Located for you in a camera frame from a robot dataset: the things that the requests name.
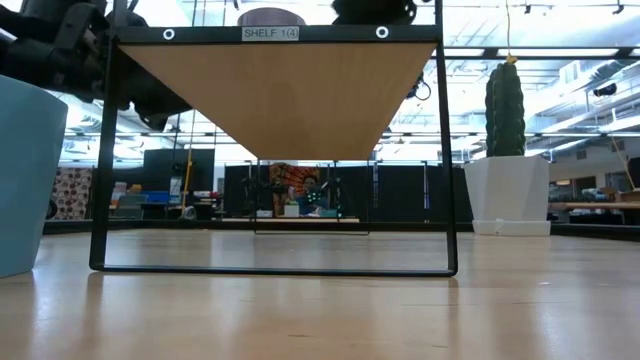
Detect yellow pole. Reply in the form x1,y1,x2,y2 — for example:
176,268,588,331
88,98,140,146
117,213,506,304
181,109,197,212

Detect pink ribbed mug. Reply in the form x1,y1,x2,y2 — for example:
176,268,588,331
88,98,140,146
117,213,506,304
236,6,307,27

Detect blue bin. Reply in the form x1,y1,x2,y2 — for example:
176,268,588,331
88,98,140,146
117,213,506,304
139,190,172,205

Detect orange patterned tapestry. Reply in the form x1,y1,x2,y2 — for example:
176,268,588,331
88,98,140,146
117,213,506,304
268,162,321,217

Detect white angular planter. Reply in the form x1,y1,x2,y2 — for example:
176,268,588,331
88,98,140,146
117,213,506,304
463,154,552,238

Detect black partition panels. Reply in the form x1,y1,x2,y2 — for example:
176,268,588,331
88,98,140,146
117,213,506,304
223,163,474,225

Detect black frame wooden shelf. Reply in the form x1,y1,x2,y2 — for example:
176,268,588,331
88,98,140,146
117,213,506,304
89,0,460,279

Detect grey chair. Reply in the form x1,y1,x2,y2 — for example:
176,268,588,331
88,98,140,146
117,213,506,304
110,193,150,220

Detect dotted patterned cloth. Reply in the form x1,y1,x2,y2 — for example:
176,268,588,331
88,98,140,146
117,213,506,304
48,167,95,222

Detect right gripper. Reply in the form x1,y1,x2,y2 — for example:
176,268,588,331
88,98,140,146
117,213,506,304
331,0,418,27

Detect light blue mug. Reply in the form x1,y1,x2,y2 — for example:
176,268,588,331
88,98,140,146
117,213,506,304
0,74,69,280

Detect distant wooden table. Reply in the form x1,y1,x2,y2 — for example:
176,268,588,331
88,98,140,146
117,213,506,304
548,201,640,212

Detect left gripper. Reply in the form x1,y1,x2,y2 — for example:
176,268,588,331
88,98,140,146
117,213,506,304
121,48,194,133

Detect person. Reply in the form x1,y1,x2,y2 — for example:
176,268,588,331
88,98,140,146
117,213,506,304
294,173,331,218

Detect white shelf label sticker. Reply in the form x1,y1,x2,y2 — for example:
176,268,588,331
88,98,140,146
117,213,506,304
241,25,301,42

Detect hanging black cable loop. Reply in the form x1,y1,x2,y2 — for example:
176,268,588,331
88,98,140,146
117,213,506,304
407,72,433,102

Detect black table frame rails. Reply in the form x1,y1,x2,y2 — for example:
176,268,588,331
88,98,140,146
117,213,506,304
42,219,640,242

